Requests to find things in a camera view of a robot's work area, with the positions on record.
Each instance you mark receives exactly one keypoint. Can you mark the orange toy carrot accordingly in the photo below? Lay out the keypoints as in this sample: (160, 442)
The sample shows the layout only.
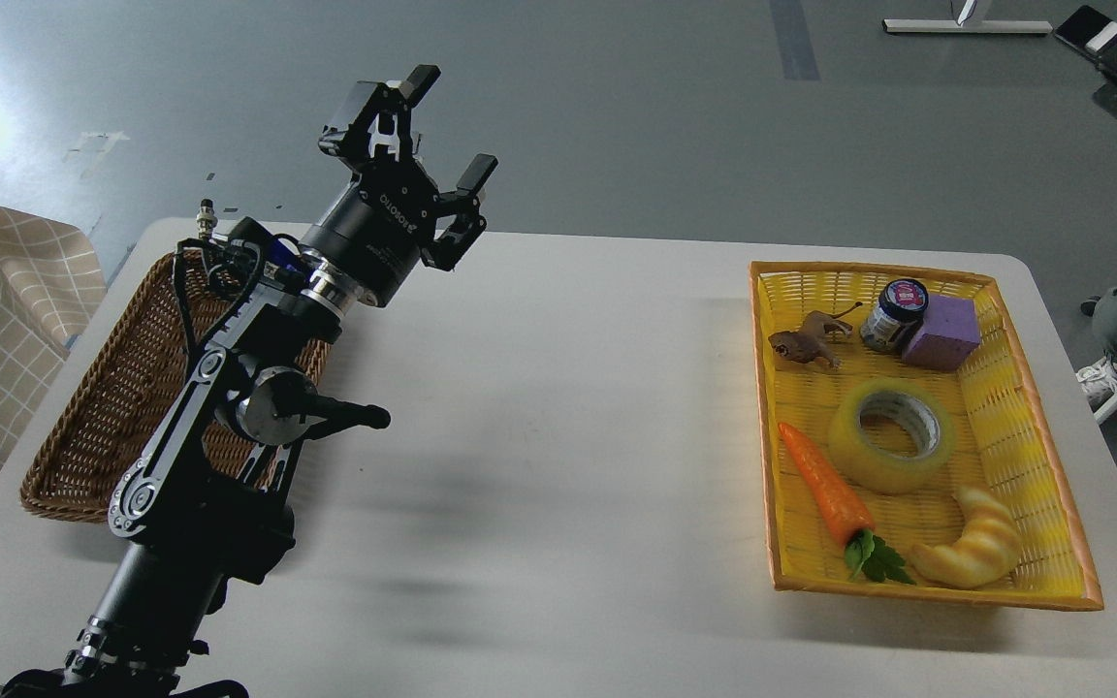
(846, 516)

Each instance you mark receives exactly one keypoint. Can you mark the brown toy animal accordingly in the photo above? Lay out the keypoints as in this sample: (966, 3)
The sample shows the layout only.
(812, 340)

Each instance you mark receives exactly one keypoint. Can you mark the purple foam block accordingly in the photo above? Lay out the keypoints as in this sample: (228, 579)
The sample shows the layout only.
(947, 335)

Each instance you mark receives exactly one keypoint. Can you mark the toy croissant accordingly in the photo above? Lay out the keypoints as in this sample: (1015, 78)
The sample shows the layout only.
(989, 546)

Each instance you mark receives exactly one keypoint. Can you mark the yellow plastic basket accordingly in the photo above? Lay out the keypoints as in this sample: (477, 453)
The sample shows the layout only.
(1003, 443)

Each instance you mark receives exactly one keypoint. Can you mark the yellow tape roll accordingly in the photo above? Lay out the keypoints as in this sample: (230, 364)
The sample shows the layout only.
(891, 436)

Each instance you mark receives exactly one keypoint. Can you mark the white stand base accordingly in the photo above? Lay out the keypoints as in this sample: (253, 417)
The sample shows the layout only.
(968, 18)

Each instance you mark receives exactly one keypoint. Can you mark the small dark jar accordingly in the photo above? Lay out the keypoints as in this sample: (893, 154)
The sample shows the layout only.
(901, 305)

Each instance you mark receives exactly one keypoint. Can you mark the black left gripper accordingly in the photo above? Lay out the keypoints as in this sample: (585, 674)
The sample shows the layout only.
(371, 233)

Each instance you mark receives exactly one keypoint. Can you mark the brown wicker basket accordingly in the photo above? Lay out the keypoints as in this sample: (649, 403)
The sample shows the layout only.
(127, 392)

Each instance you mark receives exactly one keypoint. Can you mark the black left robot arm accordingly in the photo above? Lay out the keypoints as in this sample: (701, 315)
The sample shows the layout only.
(206, 500)

